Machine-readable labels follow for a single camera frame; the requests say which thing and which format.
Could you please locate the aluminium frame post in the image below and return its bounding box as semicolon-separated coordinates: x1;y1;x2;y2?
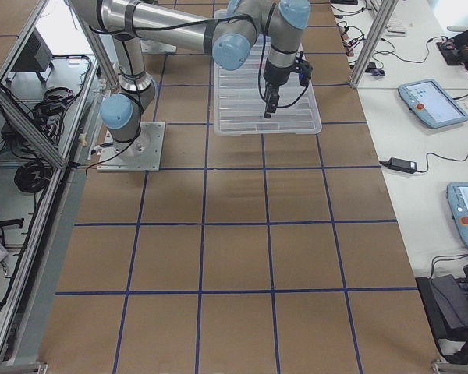
350;0;398;89

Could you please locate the black laptop bag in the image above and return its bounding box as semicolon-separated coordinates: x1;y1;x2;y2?
416;274;468;341

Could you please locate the teach pendant upper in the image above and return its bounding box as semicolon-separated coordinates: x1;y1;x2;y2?
398;79;468;129

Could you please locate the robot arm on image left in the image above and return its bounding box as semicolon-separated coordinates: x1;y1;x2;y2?
70;1;312;157

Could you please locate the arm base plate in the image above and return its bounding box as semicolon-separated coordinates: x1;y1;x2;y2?
97;122;165;172

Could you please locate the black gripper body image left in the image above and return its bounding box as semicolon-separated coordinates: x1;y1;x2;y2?
263;60;313;94

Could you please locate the clear plastic box lid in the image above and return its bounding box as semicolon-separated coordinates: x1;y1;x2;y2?
212;9;323;137

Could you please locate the black power brick on table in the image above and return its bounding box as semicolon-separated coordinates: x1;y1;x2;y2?
388;157;417;174

